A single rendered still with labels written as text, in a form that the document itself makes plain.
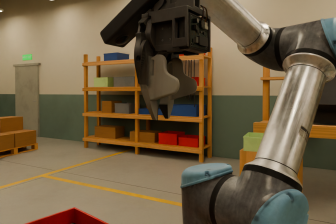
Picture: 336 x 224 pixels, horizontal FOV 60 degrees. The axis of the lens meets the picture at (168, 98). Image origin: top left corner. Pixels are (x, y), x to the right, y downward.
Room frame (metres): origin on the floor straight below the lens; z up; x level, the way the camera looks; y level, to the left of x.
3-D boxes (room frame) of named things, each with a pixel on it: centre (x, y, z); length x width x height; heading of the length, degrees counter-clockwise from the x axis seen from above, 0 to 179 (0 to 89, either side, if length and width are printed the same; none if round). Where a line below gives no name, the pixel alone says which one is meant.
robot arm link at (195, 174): (0.65, -0.09, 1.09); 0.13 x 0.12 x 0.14; 39
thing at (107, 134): (6.32, 0.56, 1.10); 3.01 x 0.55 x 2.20; 61
